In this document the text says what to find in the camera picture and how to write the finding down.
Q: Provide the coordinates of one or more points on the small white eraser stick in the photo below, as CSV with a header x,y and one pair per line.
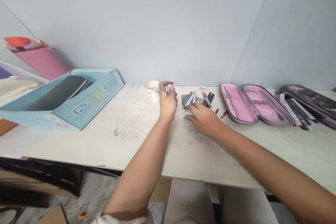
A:
x,y
168,89

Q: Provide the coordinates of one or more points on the brown cardboard sheet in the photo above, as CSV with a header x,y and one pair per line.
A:
x,y
6,127

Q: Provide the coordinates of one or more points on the short red pencil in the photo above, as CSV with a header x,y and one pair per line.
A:
x,y
217,110
224,114

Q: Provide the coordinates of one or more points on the person's legs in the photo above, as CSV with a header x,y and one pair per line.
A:
x,y
189,203

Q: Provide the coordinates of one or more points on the white paper cup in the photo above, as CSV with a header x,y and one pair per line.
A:
x,y
152,88

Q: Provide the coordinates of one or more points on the white cloth bundle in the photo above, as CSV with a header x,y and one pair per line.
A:
x,y
14,87

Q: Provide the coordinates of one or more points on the pink-capped marker pen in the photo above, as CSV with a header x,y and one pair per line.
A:
x,y
206,98

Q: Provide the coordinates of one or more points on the light blue cardboard box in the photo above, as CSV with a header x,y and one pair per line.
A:
x,y
86,103

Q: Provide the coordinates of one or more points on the person's left hand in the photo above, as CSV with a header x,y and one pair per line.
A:
x,y
168,104

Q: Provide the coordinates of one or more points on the clear plastic rulers set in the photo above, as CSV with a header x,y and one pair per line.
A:
x,y
187,100

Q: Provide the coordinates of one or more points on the person's right hand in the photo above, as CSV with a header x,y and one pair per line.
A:
x,y
207,120

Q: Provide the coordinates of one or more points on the open pink-lined pencil case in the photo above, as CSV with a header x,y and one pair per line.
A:
x,y
252,104

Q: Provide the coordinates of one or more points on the dark patterned pencil case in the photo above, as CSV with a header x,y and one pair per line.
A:
x,y
315,100

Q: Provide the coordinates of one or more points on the pile of pens and rulers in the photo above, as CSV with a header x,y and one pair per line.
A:
x,y
298,111

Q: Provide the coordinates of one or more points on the black pen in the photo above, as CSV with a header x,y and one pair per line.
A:
x,y
211,99

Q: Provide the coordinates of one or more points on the brown cardboard piece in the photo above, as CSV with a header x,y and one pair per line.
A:
x,y
53,214

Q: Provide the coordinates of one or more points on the pink paper roll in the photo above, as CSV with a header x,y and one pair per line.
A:
x,y
42,60

